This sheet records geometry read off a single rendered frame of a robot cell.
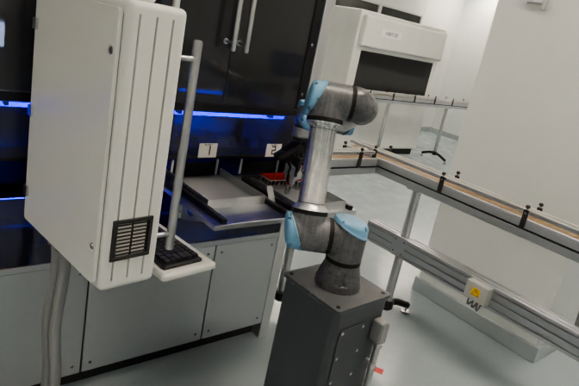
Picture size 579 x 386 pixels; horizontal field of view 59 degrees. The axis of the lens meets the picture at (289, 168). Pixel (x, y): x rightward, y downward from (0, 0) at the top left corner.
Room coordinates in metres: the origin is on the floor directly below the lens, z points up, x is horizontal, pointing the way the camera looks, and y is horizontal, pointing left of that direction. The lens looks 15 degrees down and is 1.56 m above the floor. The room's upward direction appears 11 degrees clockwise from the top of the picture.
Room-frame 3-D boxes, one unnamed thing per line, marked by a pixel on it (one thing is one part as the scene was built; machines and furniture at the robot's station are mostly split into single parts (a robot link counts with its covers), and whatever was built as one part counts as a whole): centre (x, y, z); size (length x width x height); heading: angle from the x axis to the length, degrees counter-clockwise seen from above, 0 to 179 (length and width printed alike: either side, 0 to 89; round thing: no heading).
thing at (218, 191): (1.94, 0.28, 0.90); 0.34 x 0.26 x 0.04; 42
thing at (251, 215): (2.00, 0.11, 0.87); 0.70 x 0.48 x 0.02; 132
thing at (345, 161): (2.72, -0.20, 0.92); 0.69 x 0.16 x 0.16; 132
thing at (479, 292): (2.32, -1.03, 0.50); 0.12 x 0.05 x 0.09; 42
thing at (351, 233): (1.53, -0.22, 0.96); 0.13 x 0.12 x 0.14; 97
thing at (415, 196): (2.76, -0.72, 0.46); 0.09 x 0.09 x 0.77; 42
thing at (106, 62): (1.40, 0.56, 1.19); 0.50 x 0.19 x 0.78; 49
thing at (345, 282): (1.53, -0.23, 0.84); 0.15 x 0.15 x 0.10
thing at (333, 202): (2.08, -0.05, 0.90); 0.34 x 0.26 x 0.04; 41
